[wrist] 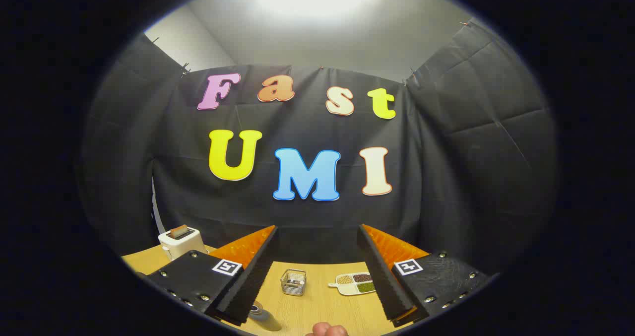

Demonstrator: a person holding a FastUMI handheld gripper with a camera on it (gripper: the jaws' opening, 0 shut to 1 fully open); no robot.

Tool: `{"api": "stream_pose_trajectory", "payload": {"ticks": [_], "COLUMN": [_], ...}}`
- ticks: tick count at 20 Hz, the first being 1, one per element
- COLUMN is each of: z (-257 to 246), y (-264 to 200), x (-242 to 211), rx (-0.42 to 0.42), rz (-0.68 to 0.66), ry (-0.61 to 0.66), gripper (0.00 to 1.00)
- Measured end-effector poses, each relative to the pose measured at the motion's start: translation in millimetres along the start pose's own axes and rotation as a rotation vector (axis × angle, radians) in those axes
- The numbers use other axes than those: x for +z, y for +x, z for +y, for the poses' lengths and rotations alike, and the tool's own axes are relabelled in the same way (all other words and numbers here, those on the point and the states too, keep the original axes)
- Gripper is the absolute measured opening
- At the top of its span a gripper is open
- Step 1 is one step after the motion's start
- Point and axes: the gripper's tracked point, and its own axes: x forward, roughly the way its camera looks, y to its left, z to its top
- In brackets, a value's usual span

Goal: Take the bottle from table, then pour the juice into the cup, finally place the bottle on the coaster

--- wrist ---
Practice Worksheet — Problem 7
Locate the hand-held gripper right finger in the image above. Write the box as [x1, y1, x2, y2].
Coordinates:
[357, 224, 491, 328]

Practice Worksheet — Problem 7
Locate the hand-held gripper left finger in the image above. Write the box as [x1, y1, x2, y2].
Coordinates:
[147, 225, 279, 327]

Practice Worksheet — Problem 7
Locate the silver metal bottle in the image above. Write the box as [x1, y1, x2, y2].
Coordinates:
[248, 301, 282, 332]

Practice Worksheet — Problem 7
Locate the white divided bean tray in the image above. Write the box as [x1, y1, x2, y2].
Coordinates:
[328, 272, 377, 296]

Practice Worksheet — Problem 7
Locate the wooden table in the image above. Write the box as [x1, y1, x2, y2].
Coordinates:
[122, 245, 412, 336]

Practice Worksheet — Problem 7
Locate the cream white toaster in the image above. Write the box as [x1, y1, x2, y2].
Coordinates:
[158, 225, 206, 261]

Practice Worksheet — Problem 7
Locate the small wire basket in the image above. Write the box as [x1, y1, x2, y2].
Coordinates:
[280, 269, 307, 297]

